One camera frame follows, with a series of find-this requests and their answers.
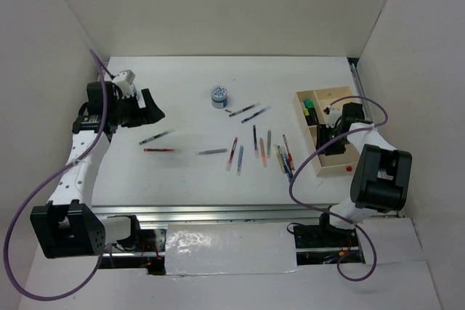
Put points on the red gel pen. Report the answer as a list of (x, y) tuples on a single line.
[(289, 157)]

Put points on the magenta clear-cap pen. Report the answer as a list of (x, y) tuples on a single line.
[(232, 153)]

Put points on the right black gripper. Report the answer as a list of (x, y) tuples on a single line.
[(322, 133)]

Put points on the beige divided organizer tray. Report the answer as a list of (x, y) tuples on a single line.
[(319, 113)]

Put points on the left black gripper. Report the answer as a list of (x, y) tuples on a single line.
[(150, 115)]

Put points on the olive green clear pen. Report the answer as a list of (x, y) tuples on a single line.
[(269, 139)]

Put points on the light blue clear pen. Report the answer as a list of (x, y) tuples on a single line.
[(240, 160)]

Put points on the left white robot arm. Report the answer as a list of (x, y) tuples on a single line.
[(66, 226)]

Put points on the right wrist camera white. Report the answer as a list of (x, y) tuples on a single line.
[(334, 115)]

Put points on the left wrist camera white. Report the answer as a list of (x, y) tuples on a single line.
[(125, 82)]

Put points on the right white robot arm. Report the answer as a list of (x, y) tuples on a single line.
[(381, 177)]

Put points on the purple highlighter marker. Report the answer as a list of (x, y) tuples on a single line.
[(308, 117)]

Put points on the black clear-cap pen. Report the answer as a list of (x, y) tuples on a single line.
[(244, 109)]

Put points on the yellow highlighter marker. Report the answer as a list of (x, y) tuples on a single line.
[(314, 116)]

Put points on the violet clear-cap pen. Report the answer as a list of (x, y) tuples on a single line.
[(256, 151)]

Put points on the yellow clear pen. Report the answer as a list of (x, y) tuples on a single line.
[(280, 158)]

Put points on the red clear-cap pen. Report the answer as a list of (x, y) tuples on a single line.
[(161, 150)]

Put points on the blue clear-cap pen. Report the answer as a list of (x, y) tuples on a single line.
[(254, 115)]

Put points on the dark blue gel pen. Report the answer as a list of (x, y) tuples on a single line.
[(284, 162)]

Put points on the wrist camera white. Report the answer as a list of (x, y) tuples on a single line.
[(125, 82), (334, 115)]

